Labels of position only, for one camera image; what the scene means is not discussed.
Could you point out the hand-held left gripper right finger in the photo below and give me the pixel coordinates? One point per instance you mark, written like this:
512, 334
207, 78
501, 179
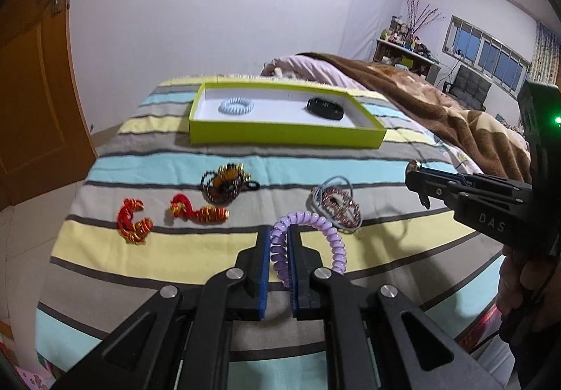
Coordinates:
294, 267

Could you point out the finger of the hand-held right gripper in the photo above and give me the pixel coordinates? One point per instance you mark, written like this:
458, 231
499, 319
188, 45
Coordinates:
438, 186

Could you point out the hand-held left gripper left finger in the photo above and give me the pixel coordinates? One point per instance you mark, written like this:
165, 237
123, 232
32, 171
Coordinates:
263, 267

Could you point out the green cardboard box tray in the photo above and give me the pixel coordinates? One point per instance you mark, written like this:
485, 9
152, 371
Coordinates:
280, 131

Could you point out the person's right hand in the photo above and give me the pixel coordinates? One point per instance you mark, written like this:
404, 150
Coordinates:
519, 280

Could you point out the brown blanket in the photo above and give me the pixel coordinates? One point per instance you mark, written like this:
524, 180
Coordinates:
416, 109

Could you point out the striped bedsheet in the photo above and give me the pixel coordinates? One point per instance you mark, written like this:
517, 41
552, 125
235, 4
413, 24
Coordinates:
175, 249

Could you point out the cluttered shelf desk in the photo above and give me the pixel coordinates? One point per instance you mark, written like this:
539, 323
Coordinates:
403, 52

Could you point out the window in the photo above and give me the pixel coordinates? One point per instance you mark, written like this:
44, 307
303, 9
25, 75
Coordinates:
486, 52

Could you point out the black fitness band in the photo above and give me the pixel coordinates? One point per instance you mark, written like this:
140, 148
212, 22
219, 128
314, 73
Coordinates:
313, 107

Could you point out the dried branches in vase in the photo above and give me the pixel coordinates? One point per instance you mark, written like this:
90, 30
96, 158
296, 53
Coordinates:
420, 19

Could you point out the patterned curtain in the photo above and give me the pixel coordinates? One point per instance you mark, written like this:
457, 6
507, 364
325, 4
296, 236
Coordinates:
548, 57

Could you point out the orange wooden door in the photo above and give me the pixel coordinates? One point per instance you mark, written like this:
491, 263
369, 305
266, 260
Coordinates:
35, 109

